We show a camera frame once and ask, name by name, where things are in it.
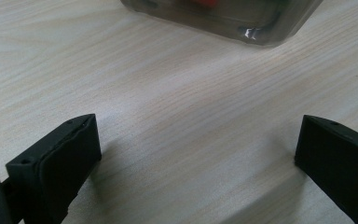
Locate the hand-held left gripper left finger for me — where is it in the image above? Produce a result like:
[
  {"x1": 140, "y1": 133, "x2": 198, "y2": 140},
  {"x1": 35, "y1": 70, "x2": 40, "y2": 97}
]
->
[{"x1": 1, "y1": 113, "x2": 103, "y2": 224}]

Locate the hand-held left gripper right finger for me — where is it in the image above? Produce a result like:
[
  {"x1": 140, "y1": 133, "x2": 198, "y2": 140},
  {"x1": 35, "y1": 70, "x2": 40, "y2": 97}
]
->
[{"x1": 294, "y1": 114, "x2": 358, "y2": 224}]

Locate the transparent plastic storage box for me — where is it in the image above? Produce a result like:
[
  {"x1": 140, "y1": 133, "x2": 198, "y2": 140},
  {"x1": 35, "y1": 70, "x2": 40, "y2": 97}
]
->
[{"x1": 119, "y1": 0, "x2": 324, "y2": 49}]

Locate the red toy block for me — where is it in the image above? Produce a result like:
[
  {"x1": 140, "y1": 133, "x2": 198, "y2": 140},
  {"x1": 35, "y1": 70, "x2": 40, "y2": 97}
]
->
[{"x1": 189, "y1": 0, "x2": 219, "y2": 9}]

